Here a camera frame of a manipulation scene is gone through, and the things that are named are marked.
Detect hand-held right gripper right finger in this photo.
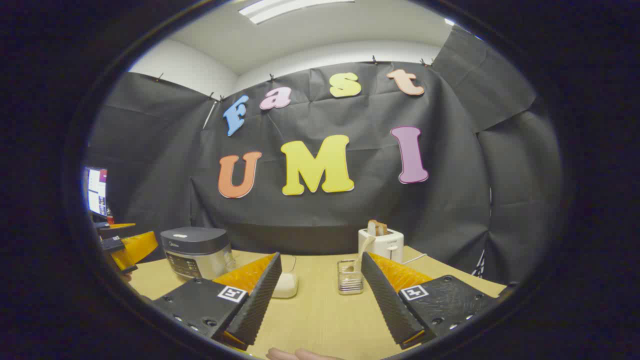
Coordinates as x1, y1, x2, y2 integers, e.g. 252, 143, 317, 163
361, 251, 501, 350

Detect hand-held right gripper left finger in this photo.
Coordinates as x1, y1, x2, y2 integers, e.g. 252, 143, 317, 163
150, 251, 283, 351

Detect metal wire chopstick holder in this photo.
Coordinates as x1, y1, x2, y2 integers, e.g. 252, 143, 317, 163
337, 259, 365, 296

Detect wooden spoon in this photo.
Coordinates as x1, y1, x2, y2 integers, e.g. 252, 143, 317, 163
350, 235, 376, 273

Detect dark grey rice cooker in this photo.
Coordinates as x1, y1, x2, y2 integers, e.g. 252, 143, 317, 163
160, 226, 236, 281

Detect computer monitor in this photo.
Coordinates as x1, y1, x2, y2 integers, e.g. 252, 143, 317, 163
84, 166, 108, 218

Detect white toaster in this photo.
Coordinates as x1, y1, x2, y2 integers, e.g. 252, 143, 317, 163
358, 227, 405, 264

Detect ceiling light panel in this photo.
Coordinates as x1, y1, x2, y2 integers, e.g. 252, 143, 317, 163
238, 0, 356, 25

